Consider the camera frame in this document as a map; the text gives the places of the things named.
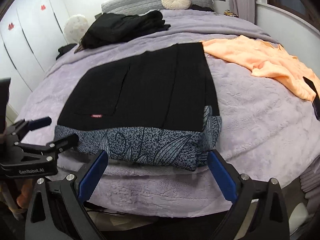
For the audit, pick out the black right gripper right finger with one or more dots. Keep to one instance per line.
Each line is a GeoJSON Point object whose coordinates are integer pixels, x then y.
{"type": "Point", "coordinates": [270, 219]}

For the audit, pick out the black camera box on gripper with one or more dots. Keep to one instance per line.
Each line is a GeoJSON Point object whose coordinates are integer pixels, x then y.
{"type": "Point", "coordinates": [4, 98]}

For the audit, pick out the white wardrobe with red stickers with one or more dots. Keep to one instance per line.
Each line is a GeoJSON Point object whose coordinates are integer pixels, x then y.
{"type": "Point", "coordinates": [32, 32]}

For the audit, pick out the black clothes pile beside bed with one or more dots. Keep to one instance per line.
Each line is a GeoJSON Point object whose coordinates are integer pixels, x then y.
{"type": "Point", "coordinates": [64, 49]}

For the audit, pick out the person's left hand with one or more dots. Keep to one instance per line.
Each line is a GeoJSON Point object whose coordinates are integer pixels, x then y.
{"type": "Point", "coordinates": [25, 187]}

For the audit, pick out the round cream pleated cushion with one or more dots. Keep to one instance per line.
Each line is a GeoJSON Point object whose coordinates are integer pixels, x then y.
{"type": "Point", "coordinates": [176, 4]}

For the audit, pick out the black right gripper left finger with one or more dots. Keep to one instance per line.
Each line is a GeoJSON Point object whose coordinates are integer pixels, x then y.
{"type": "Point", "coordinates": [56, 208]}

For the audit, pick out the grey quilted headboard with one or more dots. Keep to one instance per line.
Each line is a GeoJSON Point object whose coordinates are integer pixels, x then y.
{"type": "Point", "coordinates": [155, 1]}

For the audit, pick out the black folded garment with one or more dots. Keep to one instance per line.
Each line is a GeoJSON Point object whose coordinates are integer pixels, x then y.
{"type": "Point", "coordinates": [118, 28]}

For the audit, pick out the black and grey patterned pants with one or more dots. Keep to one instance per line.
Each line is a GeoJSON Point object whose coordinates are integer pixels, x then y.
{"type": "Point", "coordinates": [158, 108]}

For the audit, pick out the orange peach garment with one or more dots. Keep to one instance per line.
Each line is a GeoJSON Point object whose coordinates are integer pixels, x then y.
{"type": "Point", "coordinates": [265, 60]}

